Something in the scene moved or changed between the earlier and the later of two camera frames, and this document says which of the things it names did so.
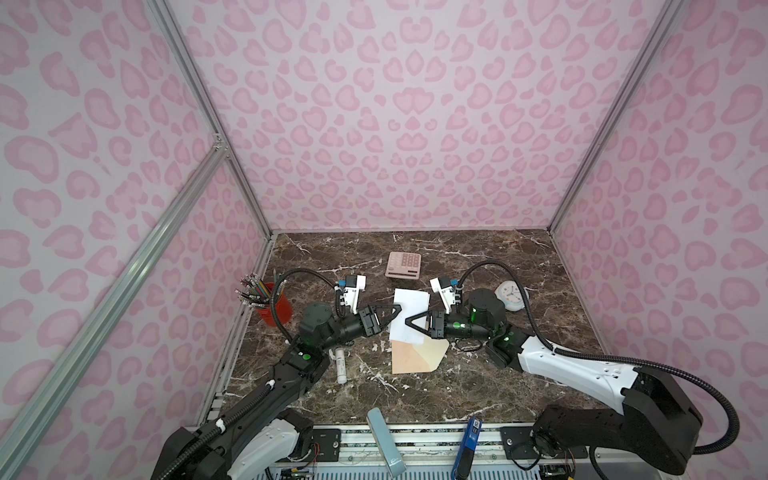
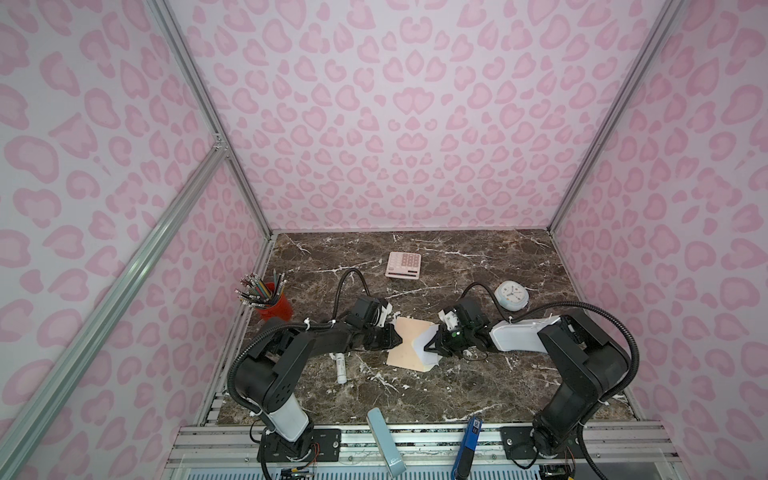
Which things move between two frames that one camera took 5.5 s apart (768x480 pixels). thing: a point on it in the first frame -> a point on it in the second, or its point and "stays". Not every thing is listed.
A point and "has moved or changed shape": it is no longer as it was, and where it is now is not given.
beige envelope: [411, 358] has moved or changed shape
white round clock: [511, 296] stays
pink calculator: [403, 265] stays
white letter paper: [412, 303] -> [428, 359]
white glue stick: [341, 365] stays
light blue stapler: [394, 463] stays
